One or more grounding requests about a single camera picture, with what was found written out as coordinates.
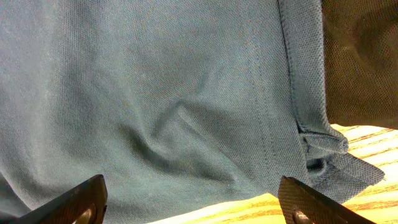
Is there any blue polo shirt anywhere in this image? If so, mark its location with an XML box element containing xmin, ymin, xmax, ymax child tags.
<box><xmin>1</xmin><ymin>0</ymin><xmax>384</xmax><ymax>223</ymax></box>

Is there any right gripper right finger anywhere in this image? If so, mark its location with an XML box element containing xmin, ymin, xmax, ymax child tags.
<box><xmin>278</xmin><ymin>176</ymin><xmax>375</xmax><ymax>224</ymax></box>

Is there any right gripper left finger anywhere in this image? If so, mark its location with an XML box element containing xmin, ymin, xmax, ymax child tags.
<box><xmin>9</xmin><ymin>174</ymin><xmax>108</xmax><ymax>224</ymax></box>

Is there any black shirt with logo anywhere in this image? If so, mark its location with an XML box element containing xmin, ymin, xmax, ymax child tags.
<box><xmin>322</xmin><ymin>0</ymin><xmax>397</xmax><ymax>129</ymax></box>

